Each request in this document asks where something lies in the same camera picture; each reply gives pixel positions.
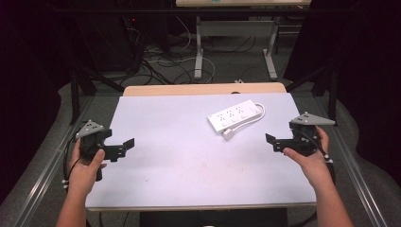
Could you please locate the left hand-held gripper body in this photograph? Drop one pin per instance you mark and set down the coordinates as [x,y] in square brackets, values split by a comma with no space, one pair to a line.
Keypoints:
[94,142]

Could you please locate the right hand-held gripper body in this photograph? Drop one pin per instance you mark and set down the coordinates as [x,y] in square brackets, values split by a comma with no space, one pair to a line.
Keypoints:
[302,142]

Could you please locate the white plug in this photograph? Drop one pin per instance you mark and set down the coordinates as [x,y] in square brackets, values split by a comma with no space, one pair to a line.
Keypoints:
[228,134]

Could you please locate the white power strip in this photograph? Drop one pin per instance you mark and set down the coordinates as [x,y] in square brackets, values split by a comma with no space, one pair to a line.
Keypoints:
[231,115]

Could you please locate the person's right hand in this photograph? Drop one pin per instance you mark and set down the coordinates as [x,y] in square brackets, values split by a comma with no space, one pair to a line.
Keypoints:
[315,168]

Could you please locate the person's left hand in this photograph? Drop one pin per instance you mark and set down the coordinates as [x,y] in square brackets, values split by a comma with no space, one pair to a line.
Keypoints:
[82,175]

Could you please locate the black metal stand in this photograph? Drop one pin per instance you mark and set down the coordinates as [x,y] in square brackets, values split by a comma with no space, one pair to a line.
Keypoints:
[75,94]
[331,94]

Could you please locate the white table mat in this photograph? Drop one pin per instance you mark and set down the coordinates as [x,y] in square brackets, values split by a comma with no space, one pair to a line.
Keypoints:
[176,164]

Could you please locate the wooden table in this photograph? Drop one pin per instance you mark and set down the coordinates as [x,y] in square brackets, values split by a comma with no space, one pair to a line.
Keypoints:
[189,89]

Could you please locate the black curtain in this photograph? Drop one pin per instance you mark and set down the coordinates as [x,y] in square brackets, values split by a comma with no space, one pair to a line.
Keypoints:
[365,63]
[28,78]

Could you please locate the black cabinet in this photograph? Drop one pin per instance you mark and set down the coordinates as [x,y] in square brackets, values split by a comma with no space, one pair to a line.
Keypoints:
[107,41]

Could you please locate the aluminium rail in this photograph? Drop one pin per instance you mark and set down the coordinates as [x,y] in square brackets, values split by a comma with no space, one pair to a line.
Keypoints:
[41,186]
[356,176]

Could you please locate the white metal desk frame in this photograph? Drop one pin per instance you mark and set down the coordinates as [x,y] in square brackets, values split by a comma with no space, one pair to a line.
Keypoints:
[236,29]

